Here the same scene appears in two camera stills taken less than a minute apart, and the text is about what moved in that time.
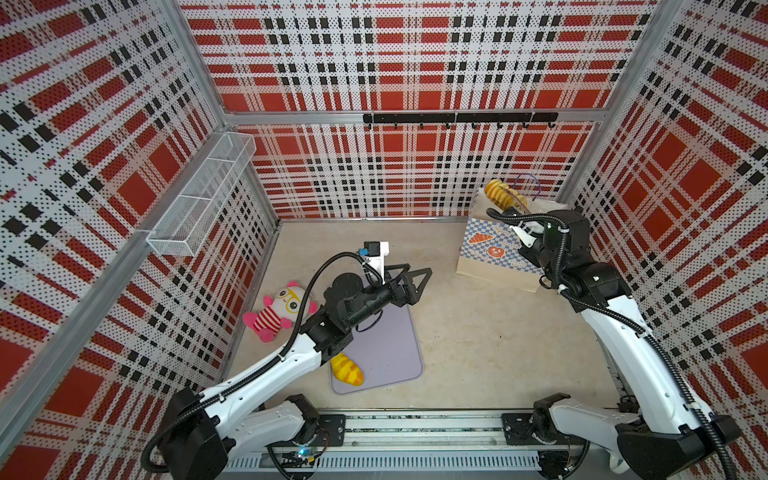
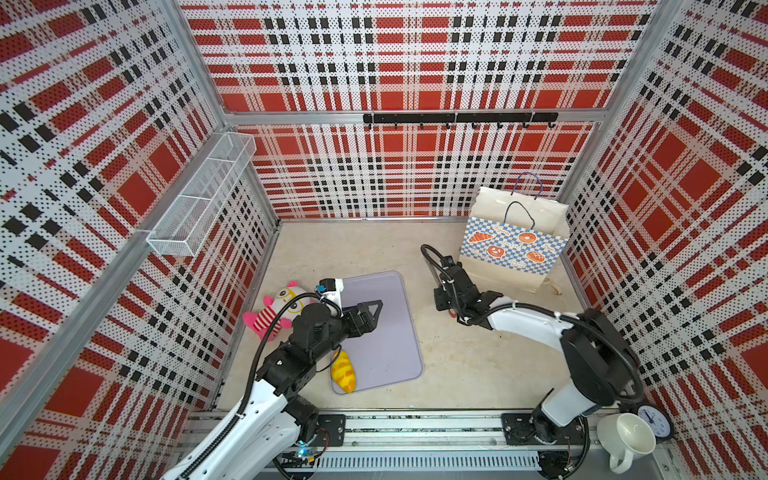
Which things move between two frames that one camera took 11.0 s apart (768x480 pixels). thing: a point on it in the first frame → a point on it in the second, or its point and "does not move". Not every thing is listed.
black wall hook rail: x=447 y=118 does not move
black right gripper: x=527 y=254 → x=439 y=302
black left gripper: x=409 y=296 → x=368 y=323
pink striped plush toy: x=280 y=311 does not move
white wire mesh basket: x=187 y=220 does not move
